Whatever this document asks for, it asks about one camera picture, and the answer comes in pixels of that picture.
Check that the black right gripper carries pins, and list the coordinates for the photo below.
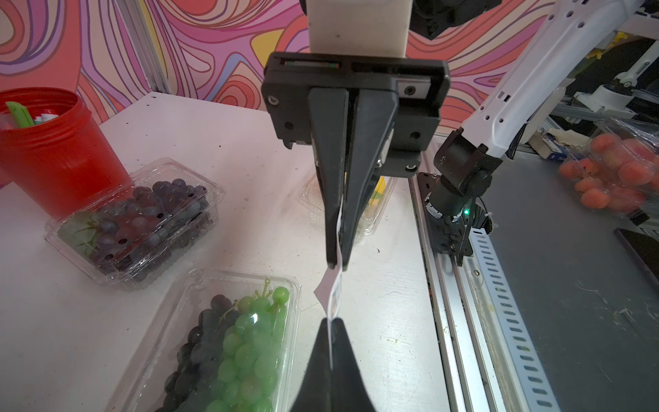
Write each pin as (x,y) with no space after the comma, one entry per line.
(412,110)

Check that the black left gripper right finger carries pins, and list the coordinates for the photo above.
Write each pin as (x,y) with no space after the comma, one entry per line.
(348,392)

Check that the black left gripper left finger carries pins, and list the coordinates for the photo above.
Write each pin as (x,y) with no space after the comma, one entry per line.
(315,392)

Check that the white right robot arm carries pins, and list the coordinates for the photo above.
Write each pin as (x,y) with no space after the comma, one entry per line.
(469,157)

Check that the clear box pink fruit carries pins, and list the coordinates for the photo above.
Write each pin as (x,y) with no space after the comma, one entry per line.
(617,169)

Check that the clear box green black grapes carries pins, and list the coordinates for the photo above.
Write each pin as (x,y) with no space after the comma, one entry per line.
(221,341)

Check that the clear box dark grapes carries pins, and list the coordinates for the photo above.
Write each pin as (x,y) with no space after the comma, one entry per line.
(129,236)

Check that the red pen cup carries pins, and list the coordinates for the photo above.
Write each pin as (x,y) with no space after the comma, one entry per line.
(65,163)

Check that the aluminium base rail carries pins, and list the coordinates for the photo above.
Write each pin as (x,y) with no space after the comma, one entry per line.
(489,360)

